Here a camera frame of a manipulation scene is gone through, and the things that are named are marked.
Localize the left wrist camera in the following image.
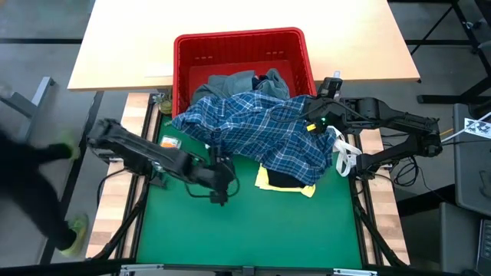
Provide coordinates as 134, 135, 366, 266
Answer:
209, 191, 228, 207

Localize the blue plaid shirt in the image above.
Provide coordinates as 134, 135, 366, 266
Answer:
171, 90, 338, 187

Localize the grey-blue garment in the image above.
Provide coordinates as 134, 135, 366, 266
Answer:
191, 68, 292, 105

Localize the grey plastic case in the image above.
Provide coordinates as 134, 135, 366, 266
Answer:
454, 103, 491, 218

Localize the white rectangular label plate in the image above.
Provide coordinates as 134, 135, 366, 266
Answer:
142, 61, 176, 77

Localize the grey metal table leg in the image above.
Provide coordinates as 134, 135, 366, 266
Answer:
0, 76, 57, 155

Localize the black aluminium table frame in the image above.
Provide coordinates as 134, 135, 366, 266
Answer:
114, 91, 387, 269

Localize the black cloth garment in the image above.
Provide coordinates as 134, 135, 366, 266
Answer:
266, 168, 306, 189

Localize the light wooden table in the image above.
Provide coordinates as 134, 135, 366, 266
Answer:
68, 0, 421, 92

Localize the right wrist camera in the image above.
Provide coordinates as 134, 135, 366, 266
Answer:
318, 76, 344, 99

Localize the orange-labelled clear plastic package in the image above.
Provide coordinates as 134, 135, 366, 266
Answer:
160, 136, 182, 150

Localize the black metal desk base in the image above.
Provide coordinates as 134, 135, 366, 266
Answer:
406, 0, 491, 105

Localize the black cable sleeve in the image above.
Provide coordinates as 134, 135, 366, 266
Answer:
352, 187, 407, 268
91, 183, 150, 261

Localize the person's foot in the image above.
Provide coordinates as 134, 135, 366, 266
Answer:
57, 132, 81, 160
61, 214, 90, 258

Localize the small potted plant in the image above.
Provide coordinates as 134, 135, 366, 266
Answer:
152, 91, 173, 116

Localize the yellow shirt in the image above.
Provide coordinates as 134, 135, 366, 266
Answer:
255, 164, 317, 199

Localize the black-and-white printed marker tag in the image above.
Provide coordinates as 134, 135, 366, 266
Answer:
463, 117, 491, 140

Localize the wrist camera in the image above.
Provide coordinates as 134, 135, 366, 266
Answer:
318, 76, 344, 99
209, 191, 228, 207

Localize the black keyboard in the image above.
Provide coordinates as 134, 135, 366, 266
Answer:
475, 218, 491, 275

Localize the green table mat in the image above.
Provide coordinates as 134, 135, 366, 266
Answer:
137, 114, 364, 269

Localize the red plastic laundry bin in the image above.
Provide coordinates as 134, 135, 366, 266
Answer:
171, 26, 319, 120

